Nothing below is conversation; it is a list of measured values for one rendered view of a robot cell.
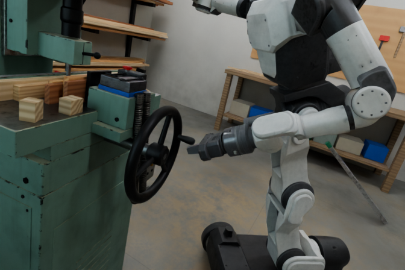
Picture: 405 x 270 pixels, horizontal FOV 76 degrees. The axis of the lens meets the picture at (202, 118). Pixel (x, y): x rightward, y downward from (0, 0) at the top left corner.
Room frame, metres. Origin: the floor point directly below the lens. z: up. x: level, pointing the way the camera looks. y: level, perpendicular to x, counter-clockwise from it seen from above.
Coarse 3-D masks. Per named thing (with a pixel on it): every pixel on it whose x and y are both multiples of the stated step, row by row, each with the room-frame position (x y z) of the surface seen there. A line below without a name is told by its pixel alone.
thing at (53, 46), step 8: (40, 32) 0.76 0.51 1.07; (40, 40) 0.76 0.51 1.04; (48, 40) 0.75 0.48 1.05; (56, 40) 0.74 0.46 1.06; (64, 40) 0.74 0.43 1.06; (72, 40) 0.73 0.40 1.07; (80, 40) 0.76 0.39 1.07; (40, 48) 0.76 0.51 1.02; (48, 48) 0.75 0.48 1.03; (56, 48) 0.74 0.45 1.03; (64, 48) 0.74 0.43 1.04; (72, 48) 0.73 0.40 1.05; (80, 48) 0.75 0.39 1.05; (88, 48) 0.78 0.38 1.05; (48, 56) 0.75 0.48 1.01; (56, 56) 0.74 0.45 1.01; (64, 56) 0.73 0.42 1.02; (72, 56) 0.73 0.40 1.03; (80, 56) 0.75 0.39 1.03; (88, 56) 0.78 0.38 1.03; (72, 64) 0.73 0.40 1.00; (80, 64) 0.75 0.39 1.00; (88, 64) 0.78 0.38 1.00
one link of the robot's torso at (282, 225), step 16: (304, 192) 0.92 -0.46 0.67; (272, 208) 1.04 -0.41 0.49; (288, 208) 0.91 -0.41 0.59; (304, 208) 0.91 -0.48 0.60; (272, 224) 1.05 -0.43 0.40; (288, 224) 0.92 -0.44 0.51; (272, 240) 1.00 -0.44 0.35; (288, 240) 0.97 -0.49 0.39; (272, 256) 1.00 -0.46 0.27; (288, 256) 0.95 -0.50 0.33
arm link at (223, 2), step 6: (216, 0) 1.25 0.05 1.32; (222, 0) 1.23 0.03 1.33; (228, 0) 1.21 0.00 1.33; (234, 0) 1.19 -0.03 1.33; (216, 6) 1.25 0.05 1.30; (222, 6) 1.23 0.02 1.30; (228, 6) 1.21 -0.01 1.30; (234, 6) 1.19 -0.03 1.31; (204, 12) 1.28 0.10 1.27; (210, 12) 1.27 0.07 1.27; (216, 12) 1.28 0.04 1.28; (222, 12) 1.27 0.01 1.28; (228, 12) 1.22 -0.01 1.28; (234, 12) 1.20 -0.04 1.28
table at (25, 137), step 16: (160, 96) 1.03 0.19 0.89; (0, 112) 0.53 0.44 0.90; (16, 112) 0.55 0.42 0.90; (48, 112) 0.59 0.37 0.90; (96, 112) 0.67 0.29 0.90; (0, 128) 0.47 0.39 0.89; (16, 128) 0.47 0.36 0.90; (32, 128) 0.49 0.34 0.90; (48, 128) 0.53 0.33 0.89; (64, 128) 0.57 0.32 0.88; (80, 128) 0.62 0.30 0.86; (96, 128) 0.65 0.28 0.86; (112, 128) 0.65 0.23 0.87; (0, 144) 0.47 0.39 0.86; (16, 144) 0.46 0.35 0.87; (32, 144) 0.49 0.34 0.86; (48, 144) 0.53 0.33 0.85
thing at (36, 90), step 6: (18, 84) 0.63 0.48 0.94; (24, 84) 0.64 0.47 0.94; (30, 84) 0.65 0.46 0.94; (36, 84) 0.66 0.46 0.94; (42, 84) 0.68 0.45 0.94; (18, 90) 0.61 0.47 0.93; (24, 90) 0.63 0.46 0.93; (30, 90) 0.64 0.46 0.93; (36, 90) 0.66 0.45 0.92; (42, 90) 0.68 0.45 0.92; (18, 96) 0.61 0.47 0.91; (24, 96) 0.63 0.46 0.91; (30, 96) 0.64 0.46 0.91; (36, 96) 0.66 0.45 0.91; (42, 96) 0.68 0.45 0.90
